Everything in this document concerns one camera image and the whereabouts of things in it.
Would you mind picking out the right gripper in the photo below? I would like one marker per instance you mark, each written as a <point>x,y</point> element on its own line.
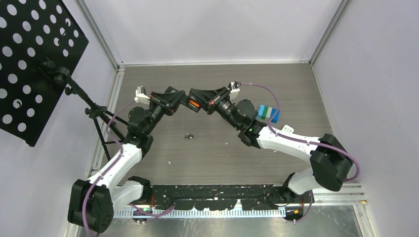
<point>210,99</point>

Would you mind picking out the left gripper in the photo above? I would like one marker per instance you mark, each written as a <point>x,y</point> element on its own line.
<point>168,102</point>

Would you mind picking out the orange battery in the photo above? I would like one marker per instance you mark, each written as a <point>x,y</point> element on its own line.
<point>196,105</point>

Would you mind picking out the black remote control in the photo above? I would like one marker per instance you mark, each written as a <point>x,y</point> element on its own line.
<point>192,107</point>

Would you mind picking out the white air conditioner remote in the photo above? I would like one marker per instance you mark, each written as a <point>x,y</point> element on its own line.
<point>287,129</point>

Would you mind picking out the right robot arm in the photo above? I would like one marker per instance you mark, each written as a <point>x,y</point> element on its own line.
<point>329,161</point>

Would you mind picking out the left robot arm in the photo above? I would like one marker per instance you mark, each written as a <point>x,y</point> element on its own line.
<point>94,201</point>

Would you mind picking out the blue green brick block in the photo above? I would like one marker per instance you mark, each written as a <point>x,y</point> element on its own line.
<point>266,113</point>

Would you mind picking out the black tripod stand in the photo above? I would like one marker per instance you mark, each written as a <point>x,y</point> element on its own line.
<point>61,76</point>

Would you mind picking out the black perforated board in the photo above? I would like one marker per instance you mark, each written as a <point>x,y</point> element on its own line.
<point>32,31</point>

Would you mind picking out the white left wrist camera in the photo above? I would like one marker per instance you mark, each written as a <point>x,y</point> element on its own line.
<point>141,96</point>

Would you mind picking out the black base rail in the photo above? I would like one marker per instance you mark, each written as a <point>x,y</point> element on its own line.
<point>219,197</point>

